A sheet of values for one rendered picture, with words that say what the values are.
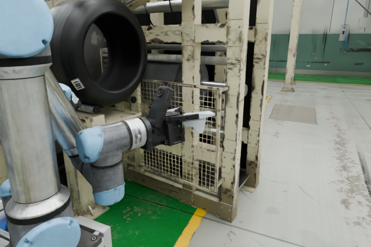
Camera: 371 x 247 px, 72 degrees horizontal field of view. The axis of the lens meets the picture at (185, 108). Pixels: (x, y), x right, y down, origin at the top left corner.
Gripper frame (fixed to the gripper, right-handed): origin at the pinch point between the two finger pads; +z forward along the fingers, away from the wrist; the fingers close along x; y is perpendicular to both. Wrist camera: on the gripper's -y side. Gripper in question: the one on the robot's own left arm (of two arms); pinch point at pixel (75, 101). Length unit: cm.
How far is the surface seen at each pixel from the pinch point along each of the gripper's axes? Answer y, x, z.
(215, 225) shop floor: -123, -36, 16
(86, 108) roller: -11.5, 5.6, 20.8
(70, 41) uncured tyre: 23.4, -6.1, 13.7
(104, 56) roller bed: 2, -1, 85
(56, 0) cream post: 45, 3, 55
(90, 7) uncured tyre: 34.0, -18.8, 24.5
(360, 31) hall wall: -286, -665, 679
